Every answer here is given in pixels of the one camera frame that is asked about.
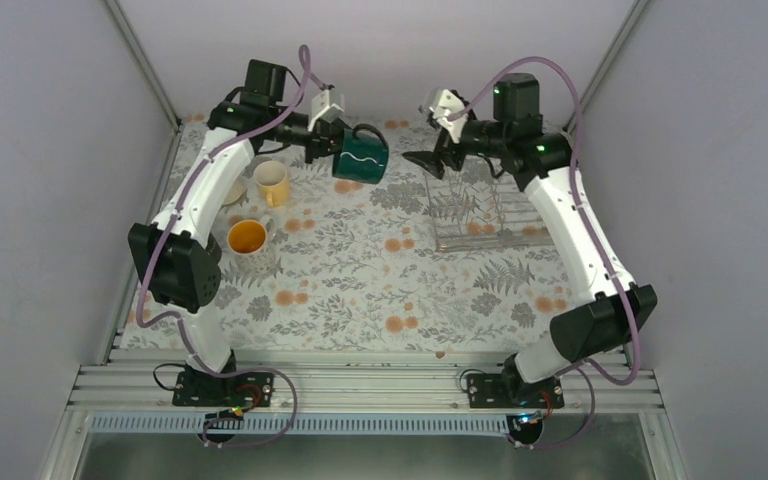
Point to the metal wire dish rack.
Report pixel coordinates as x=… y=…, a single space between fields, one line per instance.
x=482 y=206

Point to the floral patterned table mat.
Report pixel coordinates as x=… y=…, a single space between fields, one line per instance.
x=358 y=269

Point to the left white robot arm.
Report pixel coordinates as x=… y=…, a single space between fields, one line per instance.
x=176 y=254

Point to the aluminium mounting rail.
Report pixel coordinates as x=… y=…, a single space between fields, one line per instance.
x=326 y=381

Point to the yellow white cup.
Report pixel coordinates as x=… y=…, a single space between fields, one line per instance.
x=272 y=180

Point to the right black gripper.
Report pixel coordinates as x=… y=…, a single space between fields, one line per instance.
x=431 y=160

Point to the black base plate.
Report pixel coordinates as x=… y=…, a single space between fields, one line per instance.
x=494 y=391
x=198 y=389

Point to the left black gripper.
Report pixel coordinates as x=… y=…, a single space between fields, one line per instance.
x=323 y=134

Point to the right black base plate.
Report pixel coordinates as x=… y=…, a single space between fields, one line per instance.
x=494 y=391

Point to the dark green mug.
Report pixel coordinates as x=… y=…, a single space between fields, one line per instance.
x=363 y=155

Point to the slotted grey cable duct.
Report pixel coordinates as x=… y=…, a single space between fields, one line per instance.
x=305 y=423

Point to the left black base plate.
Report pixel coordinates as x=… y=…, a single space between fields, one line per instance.
x=198 y=389

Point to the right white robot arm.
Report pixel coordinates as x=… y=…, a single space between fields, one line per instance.
x=611 y=307

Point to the beige white ceramic mug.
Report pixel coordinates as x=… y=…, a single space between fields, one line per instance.
x=236 y=192

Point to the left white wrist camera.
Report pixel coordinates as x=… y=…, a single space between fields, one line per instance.
x=327 y=106

